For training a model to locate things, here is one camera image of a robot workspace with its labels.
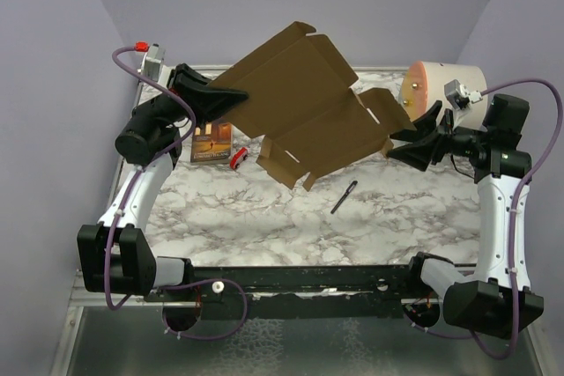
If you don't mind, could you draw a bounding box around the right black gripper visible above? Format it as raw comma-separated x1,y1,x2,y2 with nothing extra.
388,100,489,169

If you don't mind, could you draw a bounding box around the brown cardboard box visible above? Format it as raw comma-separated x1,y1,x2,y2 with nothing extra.
211,21,414,190

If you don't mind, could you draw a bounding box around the cream cylinder with coloured face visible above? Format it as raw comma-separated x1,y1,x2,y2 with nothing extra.
399,61,487,122

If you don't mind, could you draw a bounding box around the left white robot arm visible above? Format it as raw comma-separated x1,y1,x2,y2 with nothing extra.
77,64,249,301

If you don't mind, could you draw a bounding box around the dark paperback book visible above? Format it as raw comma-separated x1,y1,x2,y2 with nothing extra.
190,120,233,165

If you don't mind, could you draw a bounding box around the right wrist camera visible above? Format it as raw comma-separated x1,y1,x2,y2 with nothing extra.
444,79,483,110

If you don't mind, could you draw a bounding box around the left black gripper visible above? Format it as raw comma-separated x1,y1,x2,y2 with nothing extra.
131,63,248,129

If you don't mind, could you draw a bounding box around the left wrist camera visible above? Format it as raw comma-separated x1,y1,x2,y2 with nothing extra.
137,43,166,82

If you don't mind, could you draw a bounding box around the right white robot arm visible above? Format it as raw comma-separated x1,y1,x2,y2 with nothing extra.
388,94,544,339

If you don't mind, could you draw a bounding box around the red toy ambulance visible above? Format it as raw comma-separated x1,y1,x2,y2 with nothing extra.
230,147,249,170

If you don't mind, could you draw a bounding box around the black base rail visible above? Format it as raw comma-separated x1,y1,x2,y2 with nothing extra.
145,254,477,333

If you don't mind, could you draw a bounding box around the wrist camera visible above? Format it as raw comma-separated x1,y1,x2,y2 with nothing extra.
444,79,483,110
137,43,166,82

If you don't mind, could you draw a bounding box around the black pen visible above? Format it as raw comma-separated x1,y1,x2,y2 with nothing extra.
330,181,358,214

